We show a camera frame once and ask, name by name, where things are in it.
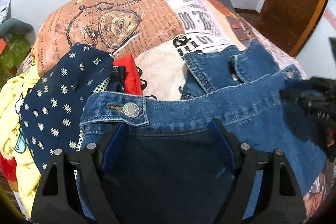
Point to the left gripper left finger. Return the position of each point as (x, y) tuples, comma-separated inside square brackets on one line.
[(57, 199)]

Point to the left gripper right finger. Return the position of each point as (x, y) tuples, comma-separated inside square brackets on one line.
[(279, 199)]

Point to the blue denim jacket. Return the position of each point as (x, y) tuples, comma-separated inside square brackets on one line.
[(167, 167)]

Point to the person's right hand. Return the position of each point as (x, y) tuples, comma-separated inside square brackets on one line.
[(330, 135)]

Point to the yellow cartoon blanket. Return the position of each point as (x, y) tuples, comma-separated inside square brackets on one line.
[(13, 144)]

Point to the navy polka dot garment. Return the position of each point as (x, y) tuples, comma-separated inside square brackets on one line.
[(52, 109)]

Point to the red garment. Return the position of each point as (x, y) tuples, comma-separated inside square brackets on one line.
[(131, 79)]

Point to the orange shoe box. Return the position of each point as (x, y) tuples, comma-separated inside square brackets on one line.
[(2, 45)]

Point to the newspaper print bed quilt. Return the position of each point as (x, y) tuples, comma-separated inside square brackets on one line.
[(158, 34)]

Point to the grey plush pillow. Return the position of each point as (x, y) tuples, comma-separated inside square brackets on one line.
[(14, 26)]

